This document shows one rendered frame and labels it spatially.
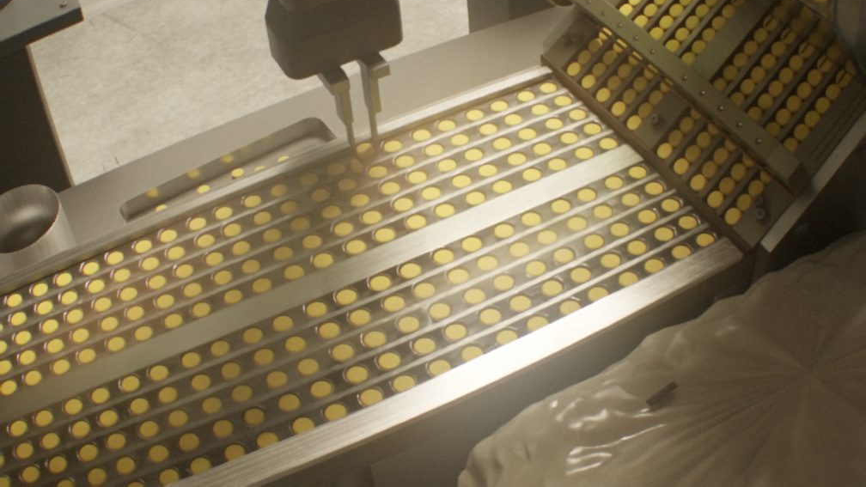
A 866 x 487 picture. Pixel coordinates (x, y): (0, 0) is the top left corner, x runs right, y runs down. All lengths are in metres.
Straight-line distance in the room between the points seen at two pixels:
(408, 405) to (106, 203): 0.47
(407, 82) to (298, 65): 0.38
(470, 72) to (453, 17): 1.61
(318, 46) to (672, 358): 0.26
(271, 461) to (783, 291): 0.27
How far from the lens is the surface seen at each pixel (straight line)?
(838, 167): 0.57
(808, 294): 0.53
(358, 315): 0.54
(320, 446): 0.49
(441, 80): 0.95
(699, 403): 0.46
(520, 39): 1.00
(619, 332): 0.53
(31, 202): 0.82
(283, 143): 0.90
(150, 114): 2.44
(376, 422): 0.49
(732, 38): 0.63
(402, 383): 0.51
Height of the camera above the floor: 1.35
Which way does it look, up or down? 42 degrees down
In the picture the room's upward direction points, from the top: 6 degrees counter-clockwise
